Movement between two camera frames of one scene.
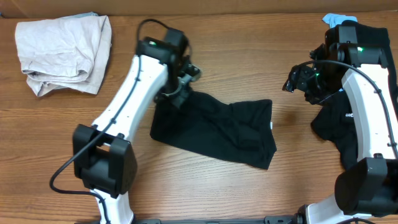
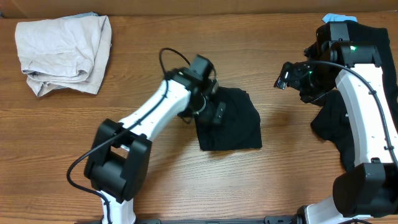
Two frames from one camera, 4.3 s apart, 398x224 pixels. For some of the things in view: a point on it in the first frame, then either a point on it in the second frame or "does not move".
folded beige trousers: x=70 y=52 does not move
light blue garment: x=334 y=20 does not move
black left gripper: x=176 y=98 to x=218 y=112
